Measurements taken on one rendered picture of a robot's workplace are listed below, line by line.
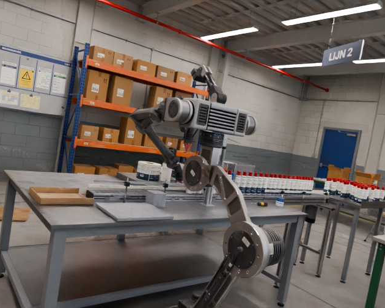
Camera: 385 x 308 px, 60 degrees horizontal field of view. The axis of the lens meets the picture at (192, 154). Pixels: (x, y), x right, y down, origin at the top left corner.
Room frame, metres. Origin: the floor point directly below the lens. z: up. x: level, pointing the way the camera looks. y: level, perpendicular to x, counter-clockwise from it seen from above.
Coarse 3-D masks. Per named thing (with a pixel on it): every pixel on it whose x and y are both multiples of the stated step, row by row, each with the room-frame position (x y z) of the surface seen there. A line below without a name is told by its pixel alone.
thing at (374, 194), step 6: (342, 180) 3.99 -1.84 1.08; (348, 180) 4.22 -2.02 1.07; (372, 186) 3.79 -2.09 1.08; (378, 186) 3.91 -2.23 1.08; (336, 192) 4.02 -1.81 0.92; (348, 192) 3.94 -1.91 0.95; (372, 192) 3.70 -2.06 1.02; (378, 192) 3.89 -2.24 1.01; (384, 192) 3.94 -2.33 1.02; (348, 198) 3.93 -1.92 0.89; (372, 198) 3.70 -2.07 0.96; (378, 198) 3.89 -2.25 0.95
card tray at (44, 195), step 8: (32, 192) 1.89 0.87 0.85; (40, 192) 1.99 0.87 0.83; (48, 192) 2.02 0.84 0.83; (56, 192) 2.05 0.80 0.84; (64, 192) 2.09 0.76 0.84; (72, 192) 2.12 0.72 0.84; (40, 200) 1.76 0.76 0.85; (48, 200) 1.78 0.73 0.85; (56, 200) 1.81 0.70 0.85; (64, 200) 1.84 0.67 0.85; (72, 200) 1.86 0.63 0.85; (80, 200) 1.89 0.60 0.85; (88, 200) 1.92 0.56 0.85
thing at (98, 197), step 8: (88, 192) 2.07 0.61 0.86; (96, 200) 2.03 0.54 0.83; (112, 200) 2.10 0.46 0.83; (120, 200) 2.14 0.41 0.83; (128, 200) 2.17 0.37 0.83; (136, 200) 2.21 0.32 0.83; (144, 200) 2.25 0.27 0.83; (168, 200) 2.37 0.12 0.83; (176, 200) 2.42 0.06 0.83; (184, 200) 2.46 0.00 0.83; (192, 200) 2.52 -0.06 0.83; (200, 200) 2.57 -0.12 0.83; (216, 200) 2.67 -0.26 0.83; (248, 200) 2.91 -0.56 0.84; (256, 200) 2.98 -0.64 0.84
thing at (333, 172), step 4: (328, 168) 7.38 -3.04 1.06; (332, 168) 7.29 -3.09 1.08; (336, 168) 7.20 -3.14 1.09; (344, 168) 7.14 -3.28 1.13; (348, 168) 7.23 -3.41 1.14; (328, 172) 7.40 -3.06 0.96; (332, 172) 7.31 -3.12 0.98; (336, 172) 7.24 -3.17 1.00; (340, 172) 7.16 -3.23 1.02; (344, 172) 7.17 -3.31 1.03; (348, 172) 7.26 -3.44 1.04; (328, 176) 7.38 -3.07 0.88; (332, 176) 7.30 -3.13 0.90; (336, 176) 7.23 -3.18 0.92; (340, 176) 7.15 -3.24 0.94; (344, 176) 7.18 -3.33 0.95; (348, 176) 7.28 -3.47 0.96
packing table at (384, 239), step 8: (376, 240) 2.55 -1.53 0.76; (384, 240) 2.51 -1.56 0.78; (384, 248) 2.54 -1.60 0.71; (376, 256) 2.57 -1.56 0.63; (384, 256) 2.56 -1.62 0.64; (376, 264) 2.56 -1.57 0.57; (376, 272) 2.55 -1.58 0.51; (376, 280) 2.54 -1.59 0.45; (368, 288) 2.58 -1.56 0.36; (376, 288) 2.55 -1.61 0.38; (368, 296) 2.57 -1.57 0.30; (368, 304) 2.56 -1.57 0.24
